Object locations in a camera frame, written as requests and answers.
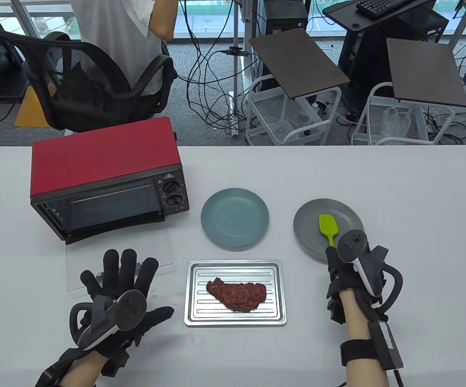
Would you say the person's right hand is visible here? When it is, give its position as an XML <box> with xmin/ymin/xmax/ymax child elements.
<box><xmin>325</xmin><ymin>244</ymin><xmax>383</xmax><ymax>323</ymax></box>

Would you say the person's left hand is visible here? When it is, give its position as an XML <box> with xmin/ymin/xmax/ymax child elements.
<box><xmin>80</xmin><ymin>249</ymin><xmax>175</xmax><ymax>376</ymax></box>

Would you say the grey VR controller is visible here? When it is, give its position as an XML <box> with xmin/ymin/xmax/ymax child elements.
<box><xmin>69</xmin><ymin>289</ymin><xmax>149</xmax><ymax>351</ymax></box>
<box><xmin>338</xmin><ymin>229</ymin><xmax>403</xmax><ymax>313</ymax></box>

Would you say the green dessert spatula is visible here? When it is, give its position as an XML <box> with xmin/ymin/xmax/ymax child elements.
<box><xmin>319</xmin><ymin>214</ymin><xmax>340</xmax><ymax>247</ymax></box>

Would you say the silver baking tray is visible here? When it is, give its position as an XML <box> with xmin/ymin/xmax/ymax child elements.
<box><xmin>184</xmin><ymin>260</ymin><xmax>287</xmax><ymax>327</ymax></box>

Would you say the brown steak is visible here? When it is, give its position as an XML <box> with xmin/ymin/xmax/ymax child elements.
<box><xmin>206</xmin><ymin>277</ymin><xmax>267</xmax><ymax>312</ymax></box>

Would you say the red toaster oven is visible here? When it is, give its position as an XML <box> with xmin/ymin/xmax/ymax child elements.
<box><xmin>30</xmin><ymin>117</ymin><xmax>190</xmax><ymax>291</ymax></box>

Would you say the person's left forearm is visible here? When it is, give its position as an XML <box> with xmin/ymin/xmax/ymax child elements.
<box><xmin>60</xmin><ymin>349</ymin><xmax>108</xmax><ymax>387</ymax></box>

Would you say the person's right forearm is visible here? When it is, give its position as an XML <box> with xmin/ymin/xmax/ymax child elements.
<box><xmin>338</xmin><ymin>290</ymin><xmax>390</xmax><ymax>387</ymax></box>

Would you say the grey plate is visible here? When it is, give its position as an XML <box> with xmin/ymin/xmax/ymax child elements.
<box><xmin>293</xmin><ymin>198</ymin><xmax>365</xmax><ymax>265</ymax></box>

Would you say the teal plate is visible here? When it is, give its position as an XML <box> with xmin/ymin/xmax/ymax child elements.
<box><xmin>201</xmin><ymin>188</ymin><xmax>270</xmax><ymax>248</ymax></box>

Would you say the clear plastic bag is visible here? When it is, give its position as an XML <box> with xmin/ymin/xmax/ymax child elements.
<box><xmin>381</xmin><ymin>107</ymin><xmax>412</xmax><ymax>139</ymax></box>

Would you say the black office chair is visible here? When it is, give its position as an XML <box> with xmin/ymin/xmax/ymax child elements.
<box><xmin>0</xmin><ymin>20</ymin><xmax>179</xmax><ymax>133</ymax></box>

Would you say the orange floor mat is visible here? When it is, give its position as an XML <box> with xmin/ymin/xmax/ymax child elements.
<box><xmin>15</xmin><ymin>87</ymin><xmax>56</xmax><ymax>129</ymax></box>

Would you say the brown tilted board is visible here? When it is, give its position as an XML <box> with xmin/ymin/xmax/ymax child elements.
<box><xmin>249</xmin><ymin>27</ymin><xmax>351</xmax><ymax>100</ymax></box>
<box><xmin>387</xmin><ymin>38</ymin><xmax>466</xmax><ymax>108</ymax></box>

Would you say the black tilted desk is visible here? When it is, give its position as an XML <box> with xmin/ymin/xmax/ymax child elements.
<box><xmin>323</xmin><ymin>0</ymin><xmax>450</xmax><ymax>97</ymax></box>

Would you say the black computer tower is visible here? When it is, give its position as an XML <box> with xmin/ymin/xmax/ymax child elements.
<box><xmin>257</xmin><ymin>0</ymin><xmax>310</xmax><ymax>41</ymax></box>

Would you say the black keyboard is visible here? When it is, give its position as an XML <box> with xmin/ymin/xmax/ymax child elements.
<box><xmin>356</xmin><ymin>0</ymin><xmax>412</xmax><ymax>20</ymax></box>

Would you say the black wrist strap with box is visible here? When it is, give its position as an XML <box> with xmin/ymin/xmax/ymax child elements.
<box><xmin>35</xmin><ymin>347</ymin><xmax>92</xmax><ymax>387</ymax></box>
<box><xmin>340</xmin><ymin>320</ymin><xmax>404</xmax><ymax>369</ymax></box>

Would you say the white wire cart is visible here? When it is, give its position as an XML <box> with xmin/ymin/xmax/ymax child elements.
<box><xmin>245</xmin><ymin>75</ymin><xmax>342</xmax><ymax>146</ymax></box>
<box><xmin>352</xmin><ymin>82</ymin><xmax>456</xmax><ymax>146</ymax></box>

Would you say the tangle of black cables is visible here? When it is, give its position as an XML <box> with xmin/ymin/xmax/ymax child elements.
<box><xmin>164</xmin><ymin>0</ymin><xmax>257</xmax><ymax>129</ymax></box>

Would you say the aluminium frame post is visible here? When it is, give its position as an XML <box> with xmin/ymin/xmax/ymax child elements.
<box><xmin>10</xmin><ymin>0</ymin><xmax>40</xmax><ymax>39</ymax></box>
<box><xmin>231</xmin><ymin>0</ymin><xmax>253</xmax><ymax>135</ymax></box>

